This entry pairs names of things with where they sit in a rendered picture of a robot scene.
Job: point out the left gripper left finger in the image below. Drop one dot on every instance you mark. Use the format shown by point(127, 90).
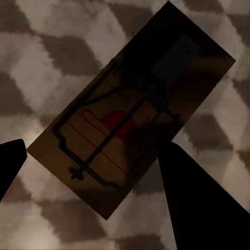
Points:
point(12, 156)

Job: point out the mousetrap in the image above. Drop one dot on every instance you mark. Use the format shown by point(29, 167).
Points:
point(106, 139)

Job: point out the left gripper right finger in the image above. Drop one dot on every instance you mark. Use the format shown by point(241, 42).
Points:
point(204, 216)

